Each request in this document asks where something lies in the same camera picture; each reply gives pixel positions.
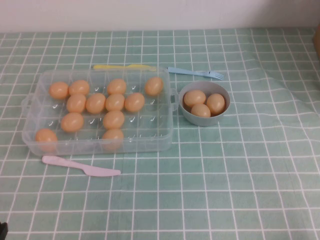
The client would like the yellow plastic knife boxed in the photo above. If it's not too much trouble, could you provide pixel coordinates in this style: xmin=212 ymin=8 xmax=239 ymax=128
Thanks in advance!
xmin=92 ymin=64 xmax=157 ymax=72

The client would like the brown cardboard box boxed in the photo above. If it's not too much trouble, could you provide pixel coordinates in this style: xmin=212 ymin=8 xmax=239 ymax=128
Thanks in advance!
xmin=312 ymin=28 xmax=320 ymax=61

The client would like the pink plastic knife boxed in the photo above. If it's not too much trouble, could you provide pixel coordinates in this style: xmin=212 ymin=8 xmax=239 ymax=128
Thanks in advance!
xmin=41 ymin=155 xmax=122 ymax=178

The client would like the tan plastic egg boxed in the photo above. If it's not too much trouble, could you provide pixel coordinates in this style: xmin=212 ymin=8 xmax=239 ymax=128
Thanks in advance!
xmin=183 ymin=89 xmax=207 ymax=108
xmin=106 ymin=78 xmax=128 ymax=95
xmin=66 ymin=93 xmax=88 ymax=114
xmin=144 ymin=76 xmax=165 ymax=97
xmin=206 ymin=93 xmax=226 ymax=115
xmin=104 ymin=93 xmax=126 ymax=112
xmin=101 ymin=128 xmax=125 ymax=151
xmin=34 ymin=128 xmax=59 ymax=152
xmin=60 ymin=112 xmax=85 ymax=133
xmin=68 ymin=79 xmax=91 ymax=97
xmin=190 ymin=103 xmax=212 ymax=118
xmin=85 ymin=92 xmax=107 ymax=115
xmin=102 ymin=110 xmax=126 ymax=130
xmin=124 ymin=92 xmax=146 ymax=113
xmin=48 ymin=81 xmax=70 ymax=100

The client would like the clear plastic egg box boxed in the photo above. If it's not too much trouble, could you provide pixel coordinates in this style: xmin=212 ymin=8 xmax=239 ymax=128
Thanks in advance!
xmin=21 ymin=68 xmax=180 ymax=157

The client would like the blue-grey bowl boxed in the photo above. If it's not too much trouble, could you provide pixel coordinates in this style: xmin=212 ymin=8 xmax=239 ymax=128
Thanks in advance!
xmin=178 ymin=80 xmax=230 ymax=127

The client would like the black plastic object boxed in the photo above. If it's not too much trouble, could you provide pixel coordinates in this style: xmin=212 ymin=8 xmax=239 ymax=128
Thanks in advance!
xmin=0 ymin=221 xmax=9 ymax=240

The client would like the blue plastic fork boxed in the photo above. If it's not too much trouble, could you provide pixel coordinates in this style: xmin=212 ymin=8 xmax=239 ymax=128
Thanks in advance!
xmin=166 ymin=66 xmax=225 ymax=81

